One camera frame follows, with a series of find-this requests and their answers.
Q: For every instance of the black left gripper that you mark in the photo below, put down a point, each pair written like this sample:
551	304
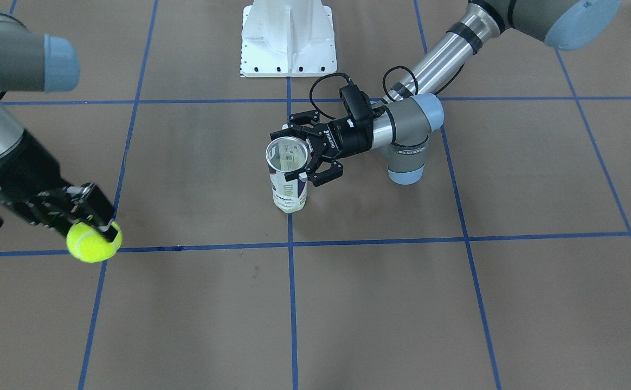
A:
346	138

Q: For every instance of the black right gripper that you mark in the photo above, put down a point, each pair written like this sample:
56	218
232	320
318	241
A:
27	163

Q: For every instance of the clear tennis ball can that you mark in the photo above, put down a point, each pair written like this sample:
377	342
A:
287	158

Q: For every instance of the yellow tennis ball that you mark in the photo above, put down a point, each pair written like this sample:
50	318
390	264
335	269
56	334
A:
85	244

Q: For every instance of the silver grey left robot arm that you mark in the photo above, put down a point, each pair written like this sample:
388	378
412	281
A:
400	125

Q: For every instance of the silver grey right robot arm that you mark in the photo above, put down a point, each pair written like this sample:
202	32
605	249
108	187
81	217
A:
31	62

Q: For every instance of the white camera stand post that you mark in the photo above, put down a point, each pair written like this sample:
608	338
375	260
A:
287	39

